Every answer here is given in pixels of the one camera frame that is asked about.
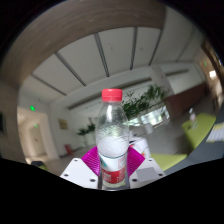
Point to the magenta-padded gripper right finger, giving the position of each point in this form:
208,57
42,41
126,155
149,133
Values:
147,172

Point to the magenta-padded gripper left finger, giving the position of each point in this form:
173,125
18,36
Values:
77,172

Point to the clear red-capped water bottle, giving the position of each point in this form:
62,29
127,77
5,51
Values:
112,140

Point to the long green bench seat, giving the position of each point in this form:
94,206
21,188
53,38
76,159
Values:
168,160

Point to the red fire extinguisher cabinet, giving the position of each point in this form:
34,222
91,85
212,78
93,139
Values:
69,149

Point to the black bag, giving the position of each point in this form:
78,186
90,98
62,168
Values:
37,163

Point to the group of potted plants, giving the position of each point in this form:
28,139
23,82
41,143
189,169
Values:
136,105

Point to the green ottoman with small bottle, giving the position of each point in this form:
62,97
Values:
201,130

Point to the green exit sign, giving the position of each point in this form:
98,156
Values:
32,108

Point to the yellow and white leaflet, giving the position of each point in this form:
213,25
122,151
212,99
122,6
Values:
216,132

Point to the tan wall plaque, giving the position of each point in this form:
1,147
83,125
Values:
63,124

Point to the black wall screen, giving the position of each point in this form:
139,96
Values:
2,122

